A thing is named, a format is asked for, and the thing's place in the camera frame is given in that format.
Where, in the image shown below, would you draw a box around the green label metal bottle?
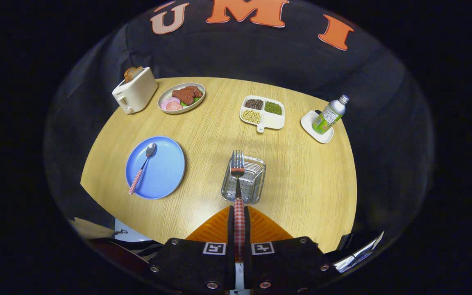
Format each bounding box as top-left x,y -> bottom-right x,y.
312,95 -> 350,135

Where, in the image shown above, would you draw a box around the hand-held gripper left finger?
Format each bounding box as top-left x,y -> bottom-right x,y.
146,205 -> 236,292

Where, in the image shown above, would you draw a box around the red checked handle spoon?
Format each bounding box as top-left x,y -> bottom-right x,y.
128,143 -> 158,195

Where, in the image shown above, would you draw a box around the blue plate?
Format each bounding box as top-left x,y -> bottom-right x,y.
125,136 -> 186,200

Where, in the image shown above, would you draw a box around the grey food plate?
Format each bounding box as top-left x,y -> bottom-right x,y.
157,82 -> 206,114

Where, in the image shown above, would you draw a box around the white square coaster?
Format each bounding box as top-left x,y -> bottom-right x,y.
300,110 -> 335,144

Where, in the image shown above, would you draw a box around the brown meat piece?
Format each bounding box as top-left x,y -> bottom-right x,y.
172,85 -> 204,106

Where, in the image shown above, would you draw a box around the black backdrop cloth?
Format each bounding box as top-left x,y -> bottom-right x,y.
43,0 -> 435,250

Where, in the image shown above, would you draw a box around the white toaster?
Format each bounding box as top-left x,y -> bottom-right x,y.
112,67 -> 159,114

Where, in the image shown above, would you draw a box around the brown toast slices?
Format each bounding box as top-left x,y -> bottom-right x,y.
124,66 -> 144,84

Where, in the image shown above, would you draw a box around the red checked handle fork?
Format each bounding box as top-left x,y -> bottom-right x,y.
231,150 -> 246,263

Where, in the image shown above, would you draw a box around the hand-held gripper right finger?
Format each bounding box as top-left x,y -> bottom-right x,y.
242,205 -> 335,293

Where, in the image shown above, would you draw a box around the white divided dish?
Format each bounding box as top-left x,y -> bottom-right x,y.
239,95 -> 286,133

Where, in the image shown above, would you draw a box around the metal wire basket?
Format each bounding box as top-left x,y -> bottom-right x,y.
221,156 -> 266,205

